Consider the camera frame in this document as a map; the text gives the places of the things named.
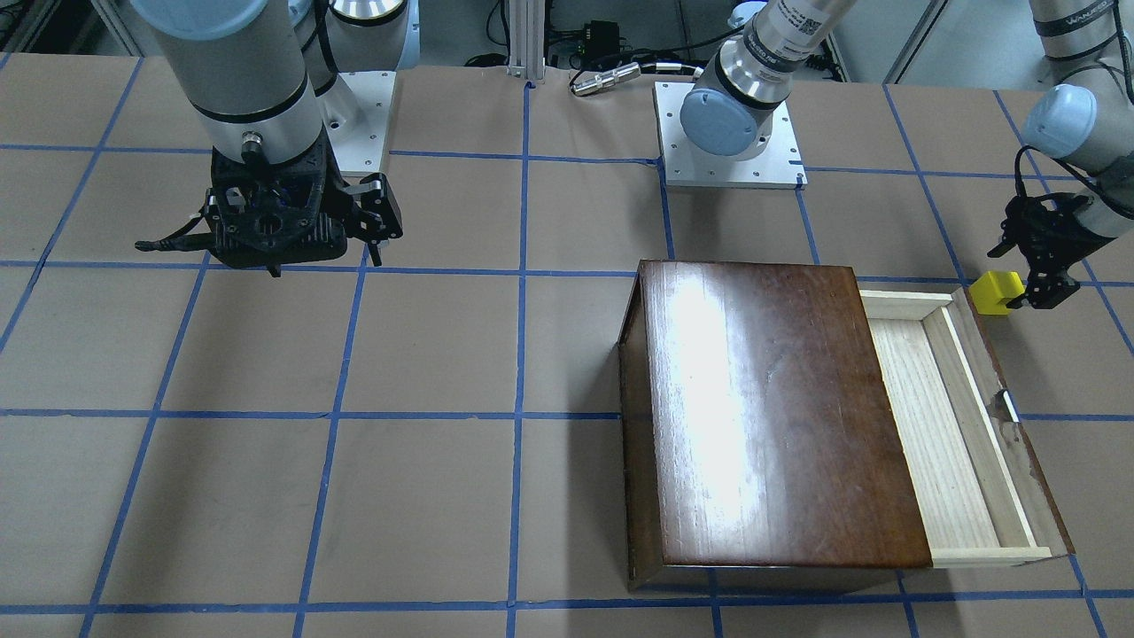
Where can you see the dark wooden drawer cabinet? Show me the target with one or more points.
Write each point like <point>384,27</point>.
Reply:
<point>761,451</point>

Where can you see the black electronics box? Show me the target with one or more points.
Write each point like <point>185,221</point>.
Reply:
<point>598,39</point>

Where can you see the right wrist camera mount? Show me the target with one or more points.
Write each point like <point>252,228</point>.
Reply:
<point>255,215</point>

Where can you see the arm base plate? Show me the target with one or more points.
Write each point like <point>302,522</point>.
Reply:
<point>357,112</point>
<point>778,165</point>

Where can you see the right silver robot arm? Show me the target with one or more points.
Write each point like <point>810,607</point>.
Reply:
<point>253,70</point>

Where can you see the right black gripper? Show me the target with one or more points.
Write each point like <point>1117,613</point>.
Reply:
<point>373,209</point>

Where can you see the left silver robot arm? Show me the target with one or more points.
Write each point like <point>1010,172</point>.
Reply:
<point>1072,173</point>

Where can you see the yellow block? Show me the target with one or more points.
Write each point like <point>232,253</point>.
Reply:
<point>995,292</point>

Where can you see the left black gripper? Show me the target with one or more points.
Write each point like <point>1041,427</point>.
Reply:
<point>1056,237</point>

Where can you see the aluminium extrusion post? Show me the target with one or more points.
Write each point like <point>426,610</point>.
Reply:
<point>526,38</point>

